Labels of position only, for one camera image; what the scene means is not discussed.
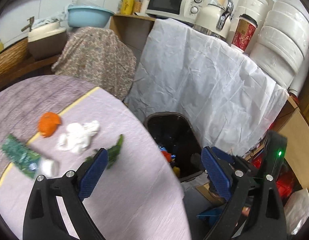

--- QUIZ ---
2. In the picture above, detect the black trash bin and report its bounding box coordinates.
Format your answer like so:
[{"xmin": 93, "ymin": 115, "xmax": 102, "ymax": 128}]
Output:
[{"xmin": 144, "ymin": 112, "xmax": 203, "ymax": 183}]

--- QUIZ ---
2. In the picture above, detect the crumpled white tissue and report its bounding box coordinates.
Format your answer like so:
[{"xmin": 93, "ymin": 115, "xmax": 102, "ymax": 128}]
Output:
[
  {"xmin": 56, "ymin": 120, "xmax": 100, "ymax": 154},
  {"xmin": 38, "ymin": 157, "xmax": 59, "ymax": 178}
]

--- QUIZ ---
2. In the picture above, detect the green leaf scrap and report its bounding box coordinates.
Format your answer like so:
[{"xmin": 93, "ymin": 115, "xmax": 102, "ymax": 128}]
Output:
[{"xmin": 99, "ymin": 134, "xmax": 124, "ymax": 170}]

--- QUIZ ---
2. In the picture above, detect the orange peel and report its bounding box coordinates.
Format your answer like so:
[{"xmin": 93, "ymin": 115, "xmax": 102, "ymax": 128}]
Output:
[{"xmin": 37, "ymin": 112, "xmax": 62, "ymax": 138}]

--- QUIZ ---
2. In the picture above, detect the lilac tablecloth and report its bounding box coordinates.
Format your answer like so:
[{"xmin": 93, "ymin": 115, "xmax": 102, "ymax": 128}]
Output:
[{"xmin": 0, "ymin": 75, "xmax": 191, "ymax": 239}]

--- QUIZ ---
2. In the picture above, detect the white draped cloth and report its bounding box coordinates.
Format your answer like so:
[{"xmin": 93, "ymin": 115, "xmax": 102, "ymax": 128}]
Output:
[{"xmin": 126, "ymin": 19, "xmax": 289, "ymax": 156}]

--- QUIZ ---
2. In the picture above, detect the woven wicker basket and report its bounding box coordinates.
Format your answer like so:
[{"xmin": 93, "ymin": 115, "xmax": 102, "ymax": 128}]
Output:
[{"xmin": 0, "ymin": 38, "xmax": 30, "ymax": 76}]

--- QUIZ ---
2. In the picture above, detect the stack of white bowls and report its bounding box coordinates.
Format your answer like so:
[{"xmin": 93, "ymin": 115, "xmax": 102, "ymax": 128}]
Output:
[{"xmin": 250, "ymin": 0, "xmax": 309, "ymax": 89}]

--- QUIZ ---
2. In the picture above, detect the floral patterned cloth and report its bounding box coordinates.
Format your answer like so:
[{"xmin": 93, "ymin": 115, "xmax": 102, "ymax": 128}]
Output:
[{"xmin": 51, "ymin": 27, "xmax": 137, "ymax": 100}]

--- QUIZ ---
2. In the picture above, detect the white rice cooker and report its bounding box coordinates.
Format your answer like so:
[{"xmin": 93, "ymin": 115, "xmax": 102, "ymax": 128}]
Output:
[{"xmin": 27, "ymin": 22, "xmax": 68, "ymax": 61}]

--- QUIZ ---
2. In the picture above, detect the red paper cup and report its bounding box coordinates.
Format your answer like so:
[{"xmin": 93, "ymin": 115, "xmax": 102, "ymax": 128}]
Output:
[{"xmin": 231, "ymin": 14, "xmax": 258, "ymax": 53}]

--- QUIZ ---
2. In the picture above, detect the white electric kettle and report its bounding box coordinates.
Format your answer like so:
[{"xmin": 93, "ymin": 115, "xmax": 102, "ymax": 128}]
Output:
[{"xmin": 193, "ymin": 0, "xmax": 234, "ymax": 41}]

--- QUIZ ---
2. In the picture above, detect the light blue plastic basin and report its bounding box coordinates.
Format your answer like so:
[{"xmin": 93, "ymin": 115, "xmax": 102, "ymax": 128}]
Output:
[{"xmin": 68, "ymin": 5, "xmax": 114, "ymax": 28}]

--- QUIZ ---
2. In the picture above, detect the white microwave oven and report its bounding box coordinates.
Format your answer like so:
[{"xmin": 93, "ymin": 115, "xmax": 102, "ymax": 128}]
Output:
[{"xmin": 146, "ymin": 0, "xmax": 220, "ymax": 24}]

